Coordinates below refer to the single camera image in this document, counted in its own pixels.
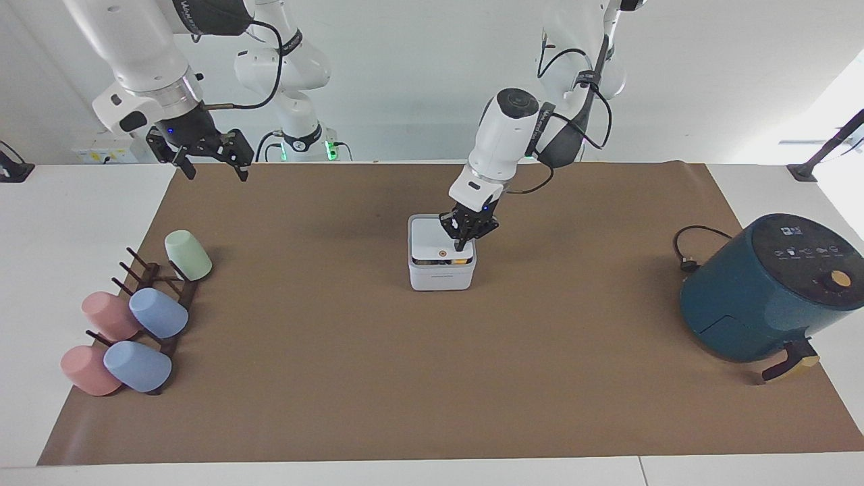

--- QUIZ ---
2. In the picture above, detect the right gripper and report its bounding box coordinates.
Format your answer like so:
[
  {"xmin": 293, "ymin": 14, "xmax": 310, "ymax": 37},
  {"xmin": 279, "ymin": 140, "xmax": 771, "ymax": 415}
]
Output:
[{"xmin": 146, "ymin": 102, "xmax": 256, "ymax": 183}]

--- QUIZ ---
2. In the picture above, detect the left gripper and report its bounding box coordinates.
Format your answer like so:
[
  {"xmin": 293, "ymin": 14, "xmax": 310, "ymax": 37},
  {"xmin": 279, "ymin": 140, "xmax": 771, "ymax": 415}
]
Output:
[{"xmin": 439, "ymin": 193, "xmax": 502, "ymax": 253}]

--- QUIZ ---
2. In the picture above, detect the white trash can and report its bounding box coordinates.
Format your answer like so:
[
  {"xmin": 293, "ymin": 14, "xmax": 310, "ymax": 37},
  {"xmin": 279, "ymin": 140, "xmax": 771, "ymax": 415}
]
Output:
[{"xmin": 407, "ymin": 213, "xmax": 478, "ymax": 292}]

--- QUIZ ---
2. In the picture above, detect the light green cup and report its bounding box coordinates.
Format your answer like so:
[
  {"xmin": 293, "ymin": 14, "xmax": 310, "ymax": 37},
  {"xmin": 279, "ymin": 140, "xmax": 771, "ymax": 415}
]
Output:
[{"xmin": 164, "ymin": 229, "xmax": 213, "ymax": 282}]

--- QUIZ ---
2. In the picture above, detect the white power strip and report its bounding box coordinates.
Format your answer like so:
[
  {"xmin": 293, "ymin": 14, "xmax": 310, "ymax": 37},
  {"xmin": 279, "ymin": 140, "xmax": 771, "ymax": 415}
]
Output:
[{"xmin": 70, "ymin": 138, "xmax": 140, "ymax": 165}]

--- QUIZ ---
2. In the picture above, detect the dark brown cup rack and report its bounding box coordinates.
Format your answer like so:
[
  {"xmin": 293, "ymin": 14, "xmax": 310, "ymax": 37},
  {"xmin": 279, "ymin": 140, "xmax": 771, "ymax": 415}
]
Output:
[{"xmin": 85, "ymin": 246, "xmax": 200, "ymax": 396}]

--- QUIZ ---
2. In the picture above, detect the blue cup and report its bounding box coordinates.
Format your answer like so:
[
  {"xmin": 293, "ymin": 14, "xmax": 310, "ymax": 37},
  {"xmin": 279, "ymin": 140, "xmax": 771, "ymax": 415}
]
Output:
[
  {"xmin": 128, "ymin": 288, "xmax": 190, "ymax": 340},
  {"xmin": 103, "ymin": 340, "xmax": 173, "ymax": 394}
]

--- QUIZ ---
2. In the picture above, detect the pink cup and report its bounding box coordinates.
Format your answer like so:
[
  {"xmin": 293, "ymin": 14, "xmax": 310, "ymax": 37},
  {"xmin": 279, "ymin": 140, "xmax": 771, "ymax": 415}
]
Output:
[
  {"xmin": 81, "ymin": 291, "xmax": 143, "ymax": 342},
  {"xmin": 60, "ymin": 345, "xmax": 123, "ymax": 397}
]

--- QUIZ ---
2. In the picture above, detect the black stand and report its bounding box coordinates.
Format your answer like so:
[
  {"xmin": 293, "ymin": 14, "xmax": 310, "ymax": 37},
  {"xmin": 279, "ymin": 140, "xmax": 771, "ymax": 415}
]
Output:
[
  {"xmin": 0, "ymin": 140, "xmax": 35, "ymax": 184},
  {"xmin": 786, "ymin": 108, "xmax": 864, "ymax": 184}
]

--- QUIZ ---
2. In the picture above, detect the teal air fryer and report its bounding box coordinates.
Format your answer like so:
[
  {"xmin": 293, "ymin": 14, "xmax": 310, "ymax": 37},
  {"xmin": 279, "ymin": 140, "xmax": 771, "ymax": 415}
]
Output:
[{"xmin": 679, "ymin": 213, "xmax": 864, "ymax": 385}]

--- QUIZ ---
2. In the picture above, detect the black cable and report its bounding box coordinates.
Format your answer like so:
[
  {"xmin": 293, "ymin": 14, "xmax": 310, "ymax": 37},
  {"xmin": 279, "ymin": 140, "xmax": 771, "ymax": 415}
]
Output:
[
  {"xmin": 504, "ymin": 45, "xmax": 614, "ymax": 197},
  {"xmin": 254, "ymin": 130, "xmax": 285, "ymax": 163},
  {"xmin": 201, "ymin": 18, "xmax": 286, "ymax": 111}
]

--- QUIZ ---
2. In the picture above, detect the black power cord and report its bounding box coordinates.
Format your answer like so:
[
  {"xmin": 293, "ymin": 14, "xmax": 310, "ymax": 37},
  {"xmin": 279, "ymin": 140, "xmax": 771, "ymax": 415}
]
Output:
[{"xmin": 673, "ymin": 225, "xmax": 734, "ymax": 274}]

